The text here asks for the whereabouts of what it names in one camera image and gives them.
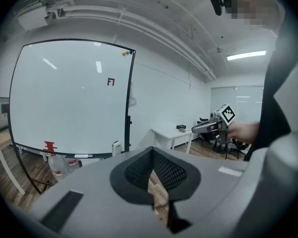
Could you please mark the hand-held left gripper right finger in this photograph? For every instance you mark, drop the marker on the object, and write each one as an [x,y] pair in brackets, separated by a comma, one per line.
[213,187]

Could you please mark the white air conditioner unit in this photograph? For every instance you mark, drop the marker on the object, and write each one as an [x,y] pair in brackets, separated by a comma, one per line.
[32,18]

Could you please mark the person's black shirt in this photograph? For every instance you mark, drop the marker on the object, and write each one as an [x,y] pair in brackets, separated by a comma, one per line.
[273,108]

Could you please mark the white table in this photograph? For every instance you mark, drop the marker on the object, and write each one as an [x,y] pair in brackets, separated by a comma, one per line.
[169,133]

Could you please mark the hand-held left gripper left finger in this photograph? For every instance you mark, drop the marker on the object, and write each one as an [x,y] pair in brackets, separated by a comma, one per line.
[89,182]

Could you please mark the black office chair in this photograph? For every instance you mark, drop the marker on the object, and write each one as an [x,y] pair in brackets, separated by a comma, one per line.
[238,147]
[206,135]

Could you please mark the black framed whiteboard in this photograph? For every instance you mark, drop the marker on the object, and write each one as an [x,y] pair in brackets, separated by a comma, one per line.
[64,95]

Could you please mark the white marker with blue cap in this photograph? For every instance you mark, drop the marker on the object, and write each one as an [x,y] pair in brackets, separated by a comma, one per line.
[82,155]

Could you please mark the person's right hand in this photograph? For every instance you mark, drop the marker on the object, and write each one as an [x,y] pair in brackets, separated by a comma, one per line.
[236,133]

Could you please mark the clear plastic bottle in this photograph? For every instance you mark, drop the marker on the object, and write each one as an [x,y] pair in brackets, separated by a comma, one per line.
[55,166]

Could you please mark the black head camera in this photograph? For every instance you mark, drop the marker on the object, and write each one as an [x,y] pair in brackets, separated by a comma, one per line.
[217,4]

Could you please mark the frosted glass partition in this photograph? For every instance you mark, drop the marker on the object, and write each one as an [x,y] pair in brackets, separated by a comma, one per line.
[248,100]

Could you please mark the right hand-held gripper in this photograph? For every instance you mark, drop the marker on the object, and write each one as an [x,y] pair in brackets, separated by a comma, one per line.
[224,115]

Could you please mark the small black box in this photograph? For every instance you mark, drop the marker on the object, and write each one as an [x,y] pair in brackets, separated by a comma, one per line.
[180,127]

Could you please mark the long ceiling light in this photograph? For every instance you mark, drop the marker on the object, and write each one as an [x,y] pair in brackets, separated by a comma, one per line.
[245,55]

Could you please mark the person's head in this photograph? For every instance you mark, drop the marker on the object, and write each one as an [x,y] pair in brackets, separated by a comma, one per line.
[253,4]

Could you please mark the white ceiling pipes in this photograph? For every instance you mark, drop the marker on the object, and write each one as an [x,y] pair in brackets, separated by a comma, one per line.
[139,25]

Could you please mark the person's right forearm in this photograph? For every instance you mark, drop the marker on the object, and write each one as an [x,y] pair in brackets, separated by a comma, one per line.
[250,133]

